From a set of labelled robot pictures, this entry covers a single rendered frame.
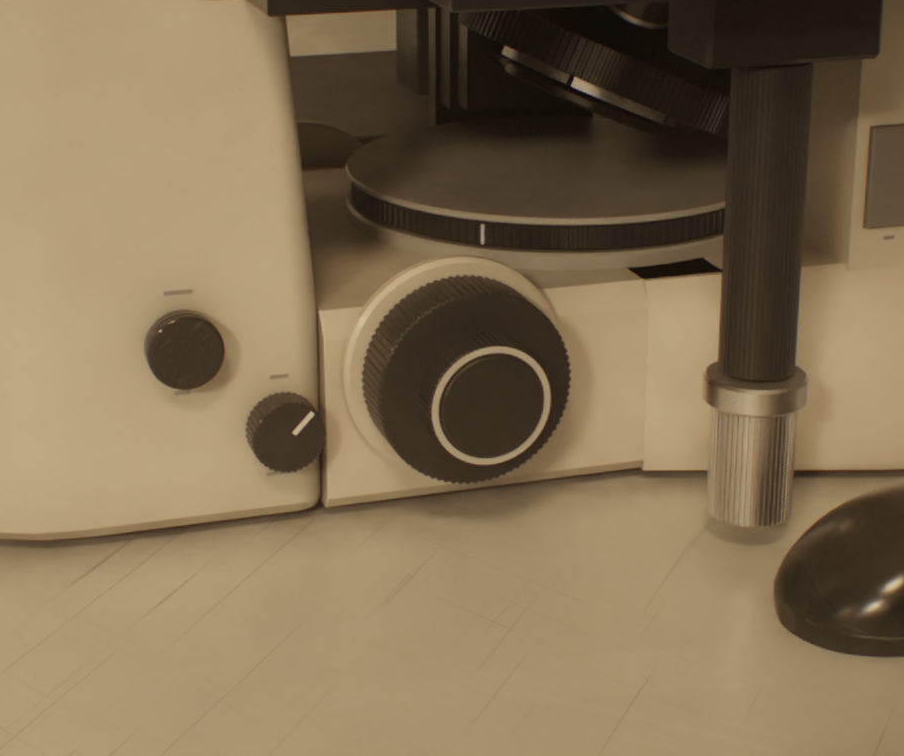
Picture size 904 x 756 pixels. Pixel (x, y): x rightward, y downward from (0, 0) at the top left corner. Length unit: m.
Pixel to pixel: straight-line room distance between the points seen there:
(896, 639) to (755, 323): 0.10
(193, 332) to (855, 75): 0.24
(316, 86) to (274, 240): 0.67
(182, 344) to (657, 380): 0.17
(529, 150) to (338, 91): 0.51
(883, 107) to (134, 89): 0.25
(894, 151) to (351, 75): 0.68
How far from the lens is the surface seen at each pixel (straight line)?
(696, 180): 0.73
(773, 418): 0.63
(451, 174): 0.74
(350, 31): 1.55
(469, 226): 0.69
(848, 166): 0.70
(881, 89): 0.69
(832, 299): 0.70
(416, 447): 0.63
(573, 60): 0.70
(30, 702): 0.57
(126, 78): 0.60
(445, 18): 0.82
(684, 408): 0.69
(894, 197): 0.70
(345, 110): 1.22
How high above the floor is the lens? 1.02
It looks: 19 degrees down
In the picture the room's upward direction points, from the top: straight up
